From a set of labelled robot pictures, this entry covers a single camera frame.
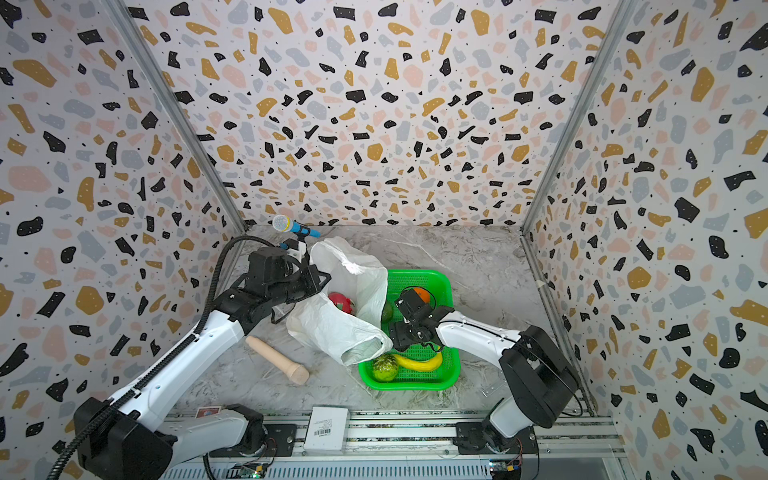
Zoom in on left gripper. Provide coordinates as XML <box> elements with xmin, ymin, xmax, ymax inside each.
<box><xmin>269</xmin><ymin>263</ymin><xmax>332</xmax><ymax>308</ymax></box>

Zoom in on orange fruit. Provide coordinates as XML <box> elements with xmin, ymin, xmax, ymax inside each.
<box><xmin>411</xmin><ymin>287</ymin><xmax>432</xmax><ymax>304</ymax></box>

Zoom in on yellow banana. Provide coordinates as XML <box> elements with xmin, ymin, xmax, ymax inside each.
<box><xmin>392</xmin><ymin>352</ymin><xmax>443</xmax><ymax>373</ymax></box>

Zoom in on green custard apple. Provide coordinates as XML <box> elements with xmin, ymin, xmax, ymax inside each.
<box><xmin>372</xmin><ymin>354</ymin><xmax>399</xmax><ymax>383</ymax></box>

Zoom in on pink dragon fruit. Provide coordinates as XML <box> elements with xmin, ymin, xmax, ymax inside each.
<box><xmin>328</xmin><ymin>292</ymin><xmax>356</xmax><ymax>316</ymax></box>

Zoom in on white plastic bag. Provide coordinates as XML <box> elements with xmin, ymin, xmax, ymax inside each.
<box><xmin>286</xmin><ymin>237</ymin><xmax>393</xmax><ymax>366</ymax></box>

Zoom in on green round fruit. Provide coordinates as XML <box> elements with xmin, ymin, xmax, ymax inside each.
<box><xmin>381</xmin><ymin>301</ymin><xmax>394</xmax><ymax>324</ymax></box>

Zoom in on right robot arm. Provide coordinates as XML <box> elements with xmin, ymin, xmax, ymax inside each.
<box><xmin>389</xmin><ymin>288</ymin><xmax>580</xmax><ymax>453</ymax></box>

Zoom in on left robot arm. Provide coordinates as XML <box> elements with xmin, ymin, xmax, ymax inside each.
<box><xmin>49</xmin><ymin>246</ymin><xmax>331</xmax><ymax>479</ymax></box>

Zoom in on toy microphone on stand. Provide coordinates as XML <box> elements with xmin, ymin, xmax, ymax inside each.
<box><xmin>272</xmin><ymin>215</ymin><xmax>322</xmax><ymax>260</ymax></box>

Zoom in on green plastic basket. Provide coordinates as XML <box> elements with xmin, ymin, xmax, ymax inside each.
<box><xmin>358</xmin><ymin>269</ymin><xmax>461</xmax><ymax>391</ymax></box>

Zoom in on wooden rolling pin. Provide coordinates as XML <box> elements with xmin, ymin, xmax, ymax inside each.
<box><xmin>245</xmin><ymin>336</ymin><xmax>310</xmax><ymax>385</ymax></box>

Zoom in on white label box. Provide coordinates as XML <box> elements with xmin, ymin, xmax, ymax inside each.
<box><xmin>304</xmin><ymin>406</ymin><xmax>349</xmax><ymax>455</ymax></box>

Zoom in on red playing card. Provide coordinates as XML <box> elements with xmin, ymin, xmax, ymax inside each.
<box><xmin>196</xmin><ymin>406</ymin><xmax>222</xmax><ymax>418</ymax></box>

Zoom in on black corrugated cable conduit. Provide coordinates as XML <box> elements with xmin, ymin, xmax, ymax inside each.
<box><xmin>44</xmin><ymin>235</ymin><xmax>280</xmax><ymax>480</ymax></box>

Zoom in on aluminium rail base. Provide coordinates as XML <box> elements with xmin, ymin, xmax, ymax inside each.
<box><xmin>163</xmin><ymin>410</ymin><xmax>634</xmax><ymax>479</ymax></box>

